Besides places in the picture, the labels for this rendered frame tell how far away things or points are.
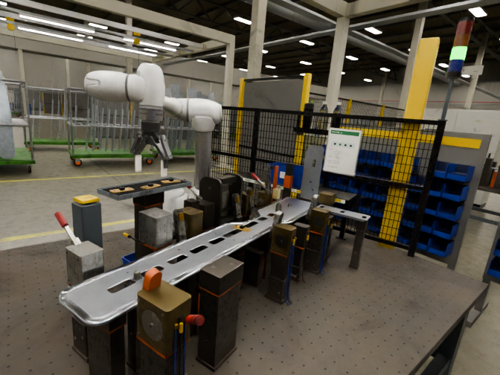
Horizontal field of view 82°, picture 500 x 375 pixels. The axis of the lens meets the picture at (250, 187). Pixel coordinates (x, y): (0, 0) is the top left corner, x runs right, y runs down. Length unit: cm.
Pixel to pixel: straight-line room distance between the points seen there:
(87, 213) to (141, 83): 50
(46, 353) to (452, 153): 296
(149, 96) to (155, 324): 79
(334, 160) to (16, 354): 186
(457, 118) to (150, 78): 711
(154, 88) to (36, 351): 96
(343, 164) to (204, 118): 99
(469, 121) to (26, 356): 759
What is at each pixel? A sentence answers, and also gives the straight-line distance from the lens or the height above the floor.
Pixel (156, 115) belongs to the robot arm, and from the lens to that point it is 120.
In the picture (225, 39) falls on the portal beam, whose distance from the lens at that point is 837.
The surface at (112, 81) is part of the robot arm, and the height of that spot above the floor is 156.
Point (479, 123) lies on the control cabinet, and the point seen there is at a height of 173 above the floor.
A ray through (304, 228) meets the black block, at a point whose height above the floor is 99.
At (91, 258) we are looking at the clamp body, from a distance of 98.
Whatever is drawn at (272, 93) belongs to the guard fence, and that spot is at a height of 179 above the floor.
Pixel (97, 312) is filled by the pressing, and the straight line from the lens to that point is 83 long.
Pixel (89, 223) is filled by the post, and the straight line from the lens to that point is 115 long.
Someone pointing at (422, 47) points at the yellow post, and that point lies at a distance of 210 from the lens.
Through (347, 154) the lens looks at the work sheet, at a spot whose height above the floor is 129.
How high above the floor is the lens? 148
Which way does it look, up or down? 14 degrees down
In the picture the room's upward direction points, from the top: 5 degrees clockwise
